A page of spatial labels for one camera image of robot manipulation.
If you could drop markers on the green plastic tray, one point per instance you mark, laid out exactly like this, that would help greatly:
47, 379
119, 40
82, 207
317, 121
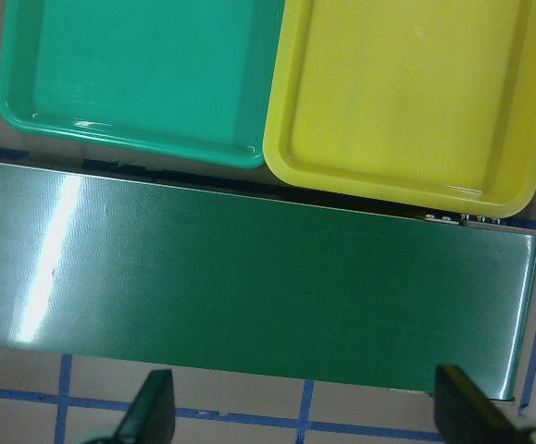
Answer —
188, 79

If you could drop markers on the yellow plastic tray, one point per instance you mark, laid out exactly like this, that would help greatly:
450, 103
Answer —
427, 103

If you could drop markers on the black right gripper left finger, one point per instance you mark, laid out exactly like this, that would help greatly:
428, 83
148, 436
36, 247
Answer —
151, 417

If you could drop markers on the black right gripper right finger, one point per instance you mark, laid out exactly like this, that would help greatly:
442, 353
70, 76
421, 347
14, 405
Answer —
462, 412

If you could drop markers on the green conveyor belt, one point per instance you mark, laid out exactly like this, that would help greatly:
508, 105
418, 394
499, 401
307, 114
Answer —
136, 271

